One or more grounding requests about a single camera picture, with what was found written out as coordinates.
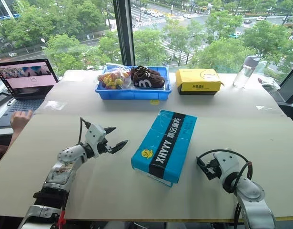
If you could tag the black window frame post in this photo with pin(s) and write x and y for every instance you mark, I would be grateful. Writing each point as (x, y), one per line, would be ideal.
(123, 33)

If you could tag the round yellow sticker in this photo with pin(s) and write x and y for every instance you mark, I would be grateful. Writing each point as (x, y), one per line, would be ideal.
(155, 102)

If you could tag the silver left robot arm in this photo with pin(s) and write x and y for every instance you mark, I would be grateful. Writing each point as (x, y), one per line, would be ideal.
(70, 155)

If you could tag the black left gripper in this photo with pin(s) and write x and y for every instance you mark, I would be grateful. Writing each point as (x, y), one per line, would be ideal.
(104, 148)

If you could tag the clear bag of colourful toys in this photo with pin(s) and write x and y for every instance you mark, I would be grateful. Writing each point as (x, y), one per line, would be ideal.
(111, 78)

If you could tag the black monitor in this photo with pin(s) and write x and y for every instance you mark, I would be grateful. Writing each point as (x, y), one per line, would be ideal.
(288, 88)

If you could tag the dark blue laptop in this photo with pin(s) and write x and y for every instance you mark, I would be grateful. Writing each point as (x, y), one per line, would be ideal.
(27, 83)

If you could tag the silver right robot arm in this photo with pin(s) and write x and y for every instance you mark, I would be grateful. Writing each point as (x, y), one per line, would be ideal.
(251, 190)

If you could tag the black device beside laptop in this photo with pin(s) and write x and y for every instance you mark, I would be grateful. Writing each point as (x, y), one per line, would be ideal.
(1, 100)

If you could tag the blue shoe box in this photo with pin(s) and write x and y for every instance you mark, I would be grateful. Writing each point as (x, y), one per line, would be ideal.
(165, 148)

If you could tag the clear water bottle grey cap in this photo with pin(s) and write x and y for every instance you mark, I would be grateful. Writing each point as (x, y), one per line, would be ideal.
(244, 71)

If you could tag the blue plastic bin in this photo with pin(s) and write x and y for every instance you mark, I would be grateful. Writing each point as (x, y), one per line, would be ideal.
(134, 94)

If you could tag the yellow and black cardboard box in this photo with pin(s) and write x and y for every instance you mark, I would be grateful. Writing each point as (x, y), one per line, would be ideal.
(198, 78)

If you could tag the person's forearm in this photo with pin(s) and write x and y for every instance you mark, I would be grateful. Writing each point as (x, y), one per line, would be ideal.
(14, 139)

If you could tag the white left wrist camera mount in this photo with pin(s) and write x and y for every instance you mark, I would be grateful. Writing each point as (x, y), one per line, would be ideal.
(95, 134)

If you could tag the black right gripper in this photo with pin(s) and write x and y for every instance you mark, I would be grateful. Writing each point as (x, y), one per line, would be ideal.
(212, 168)

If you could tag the person's bare hand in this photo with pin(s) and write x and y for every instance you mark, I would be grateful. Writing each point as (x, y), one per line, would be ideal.
(20, 121)

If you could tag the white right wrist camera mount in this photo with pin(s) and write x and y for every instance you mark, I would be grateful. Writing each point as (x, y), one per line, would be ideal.
(228, 162)

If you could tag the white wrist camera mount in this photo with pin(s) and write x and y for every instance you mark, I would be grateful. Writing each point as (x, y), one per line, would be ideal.
(95, 134)
(228, 162)

